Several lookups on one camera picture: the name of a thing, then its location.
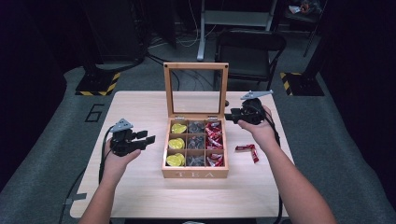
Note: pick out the group of yellow foil packets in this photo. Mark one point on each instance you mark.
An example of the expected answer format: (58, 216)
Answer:
(176, 143)

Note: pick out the grey tape strip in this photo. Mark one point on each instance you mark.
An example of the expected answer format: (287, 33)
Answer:
(76, 198)

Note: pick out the hazard-striped stand base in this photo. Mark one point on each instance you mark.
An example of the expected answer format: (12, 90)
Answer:
(300, 84)
(99, 84)

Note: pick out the person's left hand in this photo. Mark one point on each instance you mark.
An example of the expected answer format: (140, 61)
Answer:
(116, 166)

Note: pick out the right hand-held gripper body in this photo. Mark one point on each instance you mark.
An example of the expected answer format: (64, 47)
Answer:
(252, 112)

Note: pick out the person's right hand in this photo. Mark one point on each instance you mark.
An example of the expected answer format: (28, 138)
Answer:
(263, 133)

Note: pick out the black folding chair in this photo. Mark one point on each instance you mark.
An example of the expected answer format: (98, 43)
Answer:
(249, 53)

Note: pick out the black equipment rack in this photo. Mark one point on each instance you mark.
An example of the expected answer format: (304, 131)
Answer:
(118, 31)

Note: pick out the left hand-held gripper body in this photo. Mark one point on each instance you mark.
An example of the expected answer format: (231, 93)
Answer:
(123, 140)

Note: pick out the white metal stand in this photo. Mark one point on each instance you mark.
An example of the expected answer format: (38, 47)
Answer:
(233, 18)

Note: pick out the single red snack sachet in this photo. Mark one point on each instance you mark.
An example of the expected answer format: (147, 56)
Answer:
(245, 147)
(255, 155)

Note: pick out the pile of red sachets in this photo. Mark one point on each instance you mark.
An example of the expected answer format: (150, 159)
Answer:
(213, 137)

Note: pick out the wooden tea box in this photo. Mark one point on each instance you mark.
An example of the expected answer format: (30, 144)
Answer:
(195, 172)

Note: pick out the group of dark foil packets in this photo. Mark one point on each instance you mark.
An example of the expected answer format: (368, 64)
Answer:
(195, 142)

